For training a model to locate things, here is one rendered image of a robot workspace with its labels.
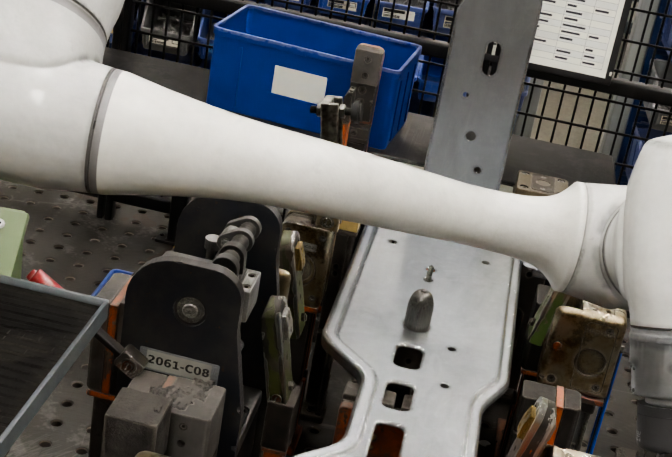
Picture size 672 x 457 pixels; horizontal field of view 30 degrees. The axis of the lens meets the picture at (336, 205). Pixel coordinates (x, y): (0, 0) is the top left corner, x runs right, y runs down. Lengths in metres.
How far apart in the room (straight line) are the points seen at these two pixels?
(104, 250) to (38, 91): 1.29
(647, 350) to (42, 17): 0.53
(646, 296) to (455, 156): 0.89
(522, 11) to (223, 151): 0.89
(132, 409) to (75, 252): 1.12
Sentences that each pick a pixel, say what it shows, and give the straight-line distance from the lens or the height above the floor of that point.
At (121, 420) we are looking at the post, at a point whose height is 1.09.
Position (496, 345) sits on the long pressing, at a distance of 1.53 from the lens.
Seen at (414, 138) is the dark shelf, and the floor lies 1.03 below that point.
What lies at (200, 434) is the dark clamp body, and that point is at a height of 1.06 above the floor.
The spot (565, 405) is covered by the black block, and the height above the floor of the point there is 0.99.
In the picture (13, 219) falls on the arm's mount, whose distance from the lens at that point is 1.71.
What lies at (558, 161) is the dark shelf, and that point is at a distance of 2.05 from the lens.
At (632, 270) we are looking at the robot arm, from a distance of 1.01.
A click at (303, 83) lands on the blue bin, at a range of 1.94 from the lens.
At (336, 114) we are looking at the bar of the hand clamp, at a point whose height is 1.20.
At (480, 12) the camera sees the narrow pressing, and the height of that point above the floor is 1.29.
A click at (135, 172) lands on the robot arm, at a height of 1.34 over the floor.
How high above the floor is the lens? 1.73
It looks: 24 degrees down
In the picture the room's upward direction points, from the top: 10 degrees clockwise
